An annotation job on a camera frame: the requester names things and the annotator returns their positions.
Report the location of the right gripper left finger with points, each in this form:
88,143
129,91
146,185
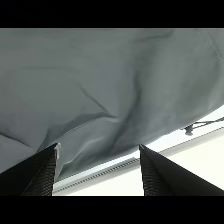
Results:
30,176

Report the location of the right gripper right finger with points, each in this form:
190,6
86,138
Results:
166,176

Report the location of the dark grey garment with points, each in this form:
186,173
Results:
100,86

